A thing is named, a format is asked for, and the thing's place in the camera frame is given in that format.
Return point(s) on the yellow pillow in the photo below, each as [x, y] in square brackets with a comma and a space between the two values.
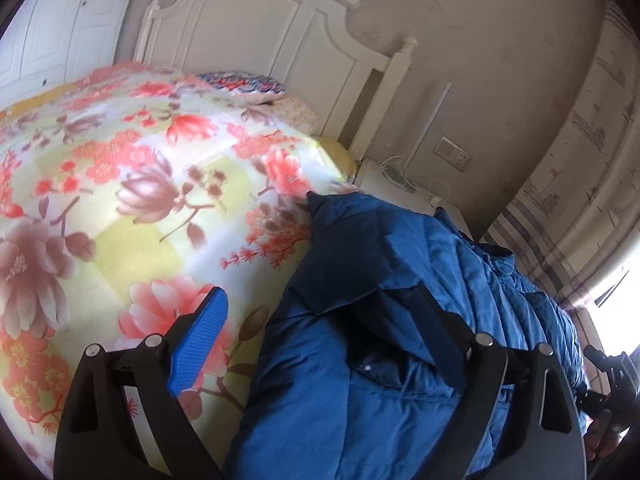
[340, 156]

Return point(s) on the floral bed quilt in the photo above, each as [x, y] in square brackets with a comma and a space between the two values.
[125, 198]

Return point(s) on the white wooden headboard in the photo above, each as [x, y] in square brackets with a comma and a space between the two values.
[305, 44]

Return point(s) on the peach checkered pillow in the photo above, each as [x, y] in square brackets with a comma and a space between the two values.
[296, 114]

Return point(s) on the wall power outlet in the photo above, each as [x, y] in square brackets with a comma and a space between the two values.
[452, 154]

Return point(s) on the white nightstand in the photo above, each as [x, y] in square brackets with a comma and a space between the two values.
[374, 179]

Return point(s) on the white wardrobe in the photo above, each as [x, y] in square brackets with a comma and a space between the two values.
[54, 42]

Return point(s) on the blue down jacket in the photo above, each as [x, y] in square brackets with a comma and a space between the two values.
[344, 387]

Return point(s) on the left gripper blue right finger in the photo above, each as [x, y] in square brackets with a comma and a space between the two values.
[445, 334]

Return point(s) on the patterned striped curtain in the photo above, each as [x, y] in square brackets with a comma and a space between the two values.
[574, 224]

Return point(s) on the person's right hand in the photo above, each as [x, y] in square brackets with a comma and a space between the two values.
[600, 440]

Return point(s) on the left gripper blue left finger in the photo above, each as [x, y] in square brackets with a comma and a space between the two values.
[190, 339]

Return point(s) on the blue red patterned pillow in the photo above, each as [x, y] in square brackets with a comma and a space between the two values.
[243, 87]

